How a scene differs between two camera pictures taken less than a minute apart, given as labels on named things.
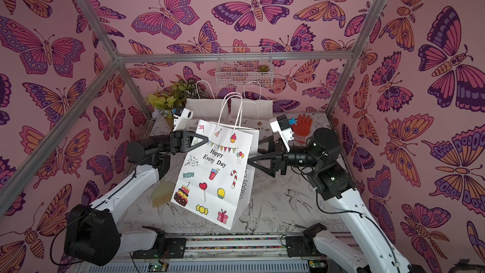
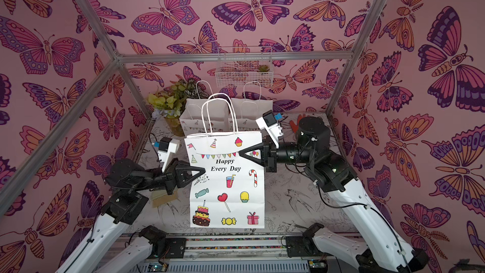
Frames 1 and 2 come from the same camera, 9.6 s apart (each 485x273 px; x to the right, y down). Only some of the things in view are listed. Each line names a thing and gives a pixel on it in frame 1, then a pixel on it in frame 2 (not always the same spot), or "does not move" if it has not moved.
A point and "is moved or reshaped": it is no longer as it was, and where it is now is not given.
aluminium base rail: (235, 253) does not move
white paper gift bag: (218, 175) is moved or reshaped
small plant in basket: (263, 69) does not move
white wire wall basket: (244, 67) does not move
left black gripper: (182, 145) to (175, 175)
